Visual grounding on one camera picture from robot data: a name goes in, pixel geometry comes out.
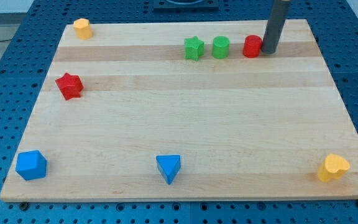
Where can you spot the red star block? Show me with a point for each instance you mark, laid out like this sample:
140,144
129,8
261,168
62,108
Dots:
70,86

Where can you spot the blue triangle block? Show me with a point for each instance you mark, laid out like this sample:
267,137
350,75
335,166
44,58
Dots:
169,166

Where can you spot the green star block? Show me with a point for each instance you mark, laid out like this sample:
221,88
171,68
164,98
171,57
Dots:
194,48

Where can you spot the green cylinder block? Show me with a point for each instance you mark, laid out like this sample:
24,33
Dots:
220,47

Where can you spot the yellow hexagon block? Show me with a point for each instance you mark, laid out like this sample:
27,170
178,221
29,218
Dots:
82,29

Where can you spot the red cylinder block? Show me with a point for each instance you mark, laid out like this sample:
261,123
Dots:
252,45

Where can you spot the wooden board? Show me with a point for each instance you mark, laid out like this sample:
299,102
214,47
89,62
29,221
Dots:
245,128

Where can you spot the yellow heart block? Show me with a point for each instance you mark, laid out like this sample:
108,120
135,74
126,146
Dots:
333,168

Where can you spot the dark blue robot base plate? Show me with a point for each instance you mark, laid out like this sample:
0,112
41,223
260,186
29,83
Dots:
164,5

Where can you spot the blue cube block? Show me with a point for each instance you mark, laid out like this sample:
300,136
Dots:
31,165

